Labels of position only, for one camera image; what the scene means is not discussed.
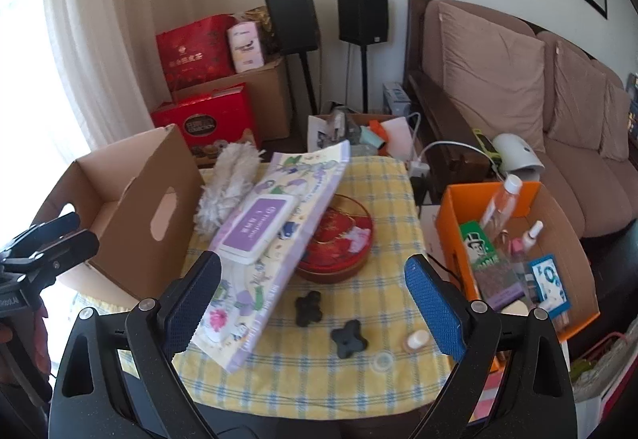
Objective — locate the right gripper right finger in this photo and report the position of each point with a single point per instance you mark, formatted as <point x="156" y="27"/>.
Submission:
<point x="441" y="305"/>

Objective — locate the white fluffy duster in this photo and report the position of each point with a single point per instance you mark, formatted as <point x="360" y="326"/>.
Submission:
<point x="232" y="178"/>

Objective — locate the left black speaker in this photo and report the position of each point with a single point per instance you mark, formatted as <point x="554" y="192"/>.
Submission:
<point x="295" y="25"/>

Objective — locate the green card box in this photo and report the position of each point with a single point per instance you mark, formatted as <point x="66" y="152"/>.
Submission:
<point x="480" y="251"/>

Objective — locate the white curtain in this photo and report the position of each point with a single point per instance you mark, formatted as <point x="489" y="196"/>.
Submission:
<point x="106" y="53"/>

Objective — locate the blue white packet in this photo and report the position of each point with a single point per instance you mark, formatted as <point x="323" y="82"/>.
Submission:
<point x="552" y="295"/>

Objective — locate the brown cardboard box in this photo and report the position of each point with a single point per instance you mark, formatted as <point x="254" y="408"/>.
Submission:
<point x="138" y="196"/>

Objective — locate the floor box of clutter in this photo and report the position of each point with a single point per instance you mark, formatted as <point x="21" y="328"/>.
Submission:
<point x="369" y="134"/>

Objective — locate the yellow checkered tablecloth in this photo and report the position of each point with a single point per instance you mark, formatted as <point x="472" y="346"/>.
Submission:
<point x="294" y="372"/>

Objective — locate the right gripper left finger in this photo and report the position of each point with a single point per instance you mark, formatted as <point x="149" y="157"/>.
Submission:
<point x="182" y="307"/>

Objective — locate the purple wet wipes pack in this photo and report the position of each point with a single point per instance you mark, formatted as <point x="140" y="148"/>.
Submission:
<point x="260" y="245"/>

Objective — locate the red chocolate box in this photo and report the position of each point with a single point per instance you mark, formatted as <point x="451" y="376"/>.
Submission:
<point x="210" y="121"/>

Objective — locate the black speaker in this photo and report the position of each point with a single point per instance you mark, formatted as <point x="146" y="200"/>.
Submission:
<point x="363" y="22"/>
<point x="295" y="25"/>

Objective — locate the red gift bag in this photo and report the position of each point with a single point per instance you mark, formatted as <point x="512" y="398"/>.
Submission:
<point x="197" y="53"/>

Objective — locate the brown sofa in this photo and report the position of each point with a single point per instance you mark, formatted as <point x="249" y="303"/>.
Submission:
<point x="477" y="72"/>

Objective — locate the clear round lid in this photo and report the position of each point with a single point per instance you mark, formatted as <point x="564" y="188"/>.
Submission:
<point x="382" y="362"/>

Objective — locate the pink tissue pack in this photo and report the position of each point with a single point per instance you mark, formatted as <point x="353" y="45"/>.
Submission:
<point x="245" y="46"/>

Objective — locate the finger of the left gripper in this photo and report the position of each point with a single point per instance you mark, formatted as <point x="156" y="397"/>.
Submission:
<point x="43" y="266"/>
<point x="39" y="235"/>

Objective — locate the clear bottle orange liquid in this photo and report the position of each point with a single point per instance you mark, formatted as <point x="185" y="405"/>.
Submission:
<point x="500" y="207"/>

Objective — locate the right black speaker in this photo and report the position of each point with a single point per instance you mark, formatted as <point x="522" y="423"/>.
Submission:
<point x="363" y="22"/>

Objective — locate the grey small box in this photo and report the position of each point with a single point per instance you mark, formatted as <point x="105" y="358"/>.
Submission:
<point x="395" y="100"/>

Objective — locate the large brown carton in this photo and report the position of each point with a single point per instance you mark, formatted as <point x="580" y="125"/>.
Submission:
<point x="269" y="94"/>

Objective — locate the small white pink bottle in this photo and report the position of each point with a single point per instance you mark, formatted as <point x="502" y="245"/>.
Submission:
<point x="530" y="236"/>

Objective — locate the red round tin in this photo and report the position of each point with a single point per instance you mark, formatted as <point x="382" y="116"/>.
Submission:
<point x="341" y="244"/>

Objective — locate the black cross knob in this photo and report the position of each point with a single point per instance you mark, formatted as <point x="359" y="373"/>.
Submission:
<point x="349" y="340"/>
<point x="307" y="309"/>

